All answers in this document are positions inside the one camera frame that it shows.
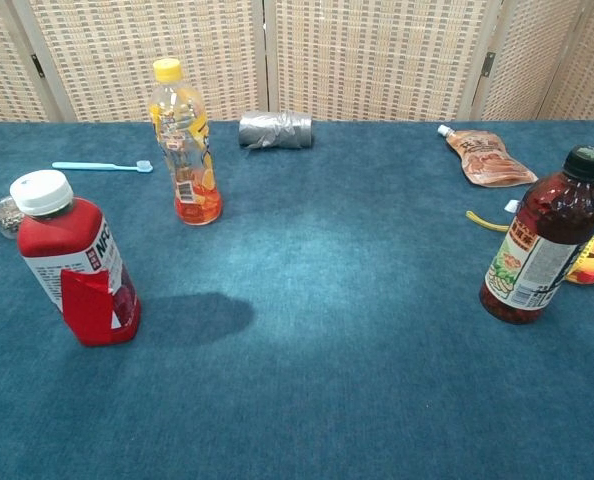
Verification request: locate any clear cup of metal clips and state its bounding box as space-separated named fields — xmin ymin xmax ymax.
xmin=0 ymin=195 xmax=26 ymax=240

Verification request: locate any dark tea bottle black cap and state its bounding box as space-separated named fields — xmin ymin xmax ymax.
xmin=479 ymin=145 xmax=594 ymax=326

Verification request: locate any grey tape-wrapped roll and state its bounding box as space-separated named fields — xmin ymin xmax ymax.
xmin=237 ymin=109 xmax=315 ymax=151

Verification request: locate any light blue toothbrush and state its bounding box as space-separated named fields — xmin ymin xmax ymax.
xmin=51 ymin=159 xmax=154 ymax=174

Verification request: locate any woven folding screen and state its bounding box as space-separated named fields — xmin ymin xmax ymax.
xmin=0 ymin=0 xmax=594 ymax=125

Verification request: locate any red juice bottle white cap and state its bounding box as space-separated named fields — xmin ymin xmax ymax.
xmin=9 ymin=169 xmax=143 ymax=348

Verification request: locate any orange drink bottle yellow cap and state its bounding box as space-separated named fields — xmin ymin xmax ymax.
xmin=147 ymin=58 xmax=224 ymax=227

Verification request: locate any blue felt table cover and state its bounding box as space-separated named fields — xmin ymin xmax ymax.
xmin=0 ymin=118 xmax=594 ymax=480

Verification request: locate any brown spout pouch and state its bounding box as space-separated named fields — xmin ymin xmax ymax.
xmin=437 ymin=124 xmax=539 ymax=188

